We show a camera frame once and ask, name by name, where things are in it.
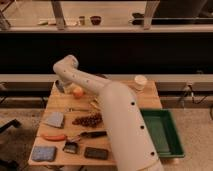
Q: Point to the blue-grey plastic cup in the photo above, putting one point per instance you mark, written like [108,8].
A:
[59,86]

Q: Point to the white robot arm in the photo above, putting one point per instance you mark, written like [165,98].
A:
[130,141]

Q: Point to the green plastic tray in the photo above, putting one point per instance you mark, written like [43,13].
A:
[163,132]

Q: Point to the yellow banana bunch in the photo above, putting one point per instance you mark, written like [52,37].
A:
[95,104]

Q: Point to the orange apple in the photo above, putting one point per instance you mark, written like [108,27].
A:
[78,92]

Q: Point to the white paper cup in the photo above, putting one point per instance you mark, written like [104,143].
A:
[140,82]

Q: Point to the bunch of dark grapes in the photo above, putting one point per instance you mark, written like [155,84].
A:
[88,121]

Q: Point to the metal spoon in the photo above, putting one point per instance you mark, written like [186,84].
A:
[72,109]

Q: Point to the wooden table board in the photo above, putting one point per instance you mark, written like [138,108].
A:
[147,99]

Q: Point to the grey-blue sponge block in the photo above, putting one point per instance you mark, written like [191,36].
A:
[55,119]

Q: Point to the dark bowl on shelf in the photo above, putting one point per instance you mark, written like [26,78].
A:
[95,20]

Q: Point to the orange carrot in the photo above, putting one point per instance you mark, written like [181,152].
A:
[54,138]

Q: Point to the black rectangular block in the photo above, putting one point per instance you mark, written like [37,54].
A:
[96,153]

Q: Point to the small green can on shelf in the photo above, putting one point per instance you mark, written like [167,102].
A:
[82,20]

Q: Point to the dark object on shelf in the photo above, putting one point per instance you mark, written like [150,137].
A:
[138,16]

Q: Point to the black-handled knife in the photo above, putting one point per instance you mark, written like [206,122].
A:
[92,134]

